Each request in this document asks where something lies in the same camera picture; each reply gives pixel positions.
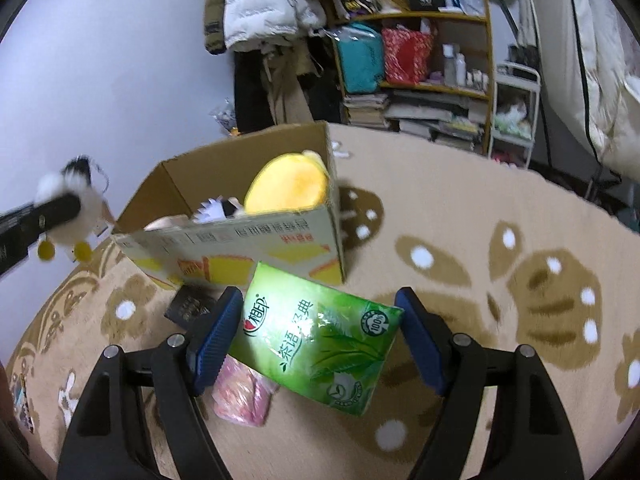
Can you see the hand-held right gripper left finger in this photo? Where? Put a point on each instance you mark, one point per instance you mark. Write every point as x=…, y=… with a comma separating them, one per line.
x=215, y=345

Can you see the white puffer jacket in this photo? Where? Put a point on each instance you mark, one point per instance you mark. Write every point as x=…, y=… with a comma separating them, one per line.
x=260, y=15

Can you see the red patterned bag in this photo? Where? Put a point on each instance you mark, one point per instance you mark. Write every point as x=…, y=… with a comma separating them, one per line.
x=407, y=55

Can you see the beige hanging coat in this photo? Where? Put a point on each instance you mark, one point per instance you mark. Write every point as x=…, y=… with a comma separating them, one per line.
x=285, y=90

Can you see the teal bag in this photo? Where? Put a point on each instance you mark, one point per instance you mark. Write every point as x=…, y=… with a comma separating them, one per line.
x=360, y=60

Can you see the yellow plush duck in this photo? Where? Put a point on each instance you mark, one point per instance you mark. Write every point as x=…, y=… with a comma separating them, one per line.
x=285, y=182

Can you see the white fluffy plush toy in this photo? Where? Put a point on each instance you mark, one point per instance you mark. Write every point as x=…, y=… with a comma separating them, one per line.
x=87, y=210

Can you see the coats on rack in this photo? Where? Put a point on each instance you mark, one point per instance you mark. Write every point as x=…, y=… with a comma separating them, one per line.
x=215, y=15

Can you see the green tissue pack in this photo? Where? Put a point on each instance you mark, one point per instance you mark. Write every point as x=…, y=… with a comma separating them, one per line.
x=320, y=335

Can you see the black hanging garment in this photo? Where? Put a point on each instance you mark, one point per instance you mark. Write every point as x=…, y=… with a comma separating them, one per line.
x=250, y=95

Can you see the stack of books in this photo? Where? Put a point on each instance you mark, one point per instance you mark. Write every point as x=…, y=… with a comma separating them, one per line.
x=425, y=115

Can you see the pink plastic packet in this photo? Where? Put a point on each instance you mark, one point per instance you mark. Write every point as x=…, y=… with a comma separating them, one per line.
x=240, y=395

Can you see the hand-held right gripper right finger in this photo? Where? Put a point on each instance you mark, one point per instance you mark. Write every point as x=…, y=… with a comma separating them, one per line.
x=420, y=340

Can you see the black patterned pouch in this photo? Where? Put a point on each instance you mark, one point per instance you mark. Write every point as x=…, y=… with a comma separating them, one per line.
x=190, y=305

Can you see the cardboard box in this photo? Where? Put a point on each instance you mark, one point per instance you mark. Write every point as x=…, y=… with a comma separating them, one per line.
x=290, y=240

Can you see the cream padded chair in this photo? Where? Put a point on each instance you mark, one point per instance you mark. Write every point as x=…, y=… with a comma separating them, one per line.
x=600, y=60

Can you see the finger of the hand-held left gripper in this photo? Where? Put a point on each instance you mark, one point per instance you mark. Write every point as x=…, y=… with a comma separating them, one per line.
x=45, y=217

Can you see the white trolley cart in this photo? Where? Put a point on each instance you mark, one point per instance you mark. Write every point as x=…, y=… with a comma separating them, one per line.
x=535, y=110

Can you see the clear bag of small things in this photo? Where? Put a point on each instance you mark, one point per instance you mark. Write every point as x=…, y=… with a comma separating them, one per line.
x=225, y=117

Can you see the wooden shelf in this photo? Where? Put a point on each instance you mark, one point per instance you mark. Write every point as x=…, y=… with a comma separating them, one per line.
x=487, y=60

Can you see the white cosmetic bottle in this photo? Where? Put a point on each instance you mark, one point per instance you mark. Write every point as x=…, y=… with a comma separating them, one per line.
x=449, y=65
x=461, y=70

